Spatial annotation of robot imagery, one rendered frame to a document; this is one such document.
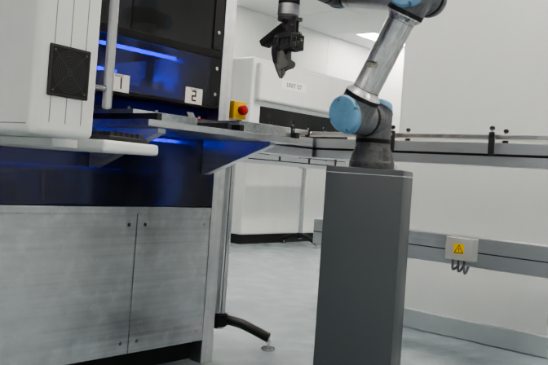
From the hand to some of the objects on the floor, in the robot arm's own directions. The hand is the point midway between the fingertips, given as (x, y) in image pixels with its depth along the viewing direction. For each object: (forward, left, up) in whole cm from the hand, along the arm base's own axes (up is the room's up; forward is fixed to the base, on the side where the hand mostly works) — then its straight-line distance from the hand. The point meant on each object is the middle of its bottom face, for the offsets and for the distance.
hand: (279, 74), depth 244 cm
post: (+32, -24, -110) cm, 117 cm away
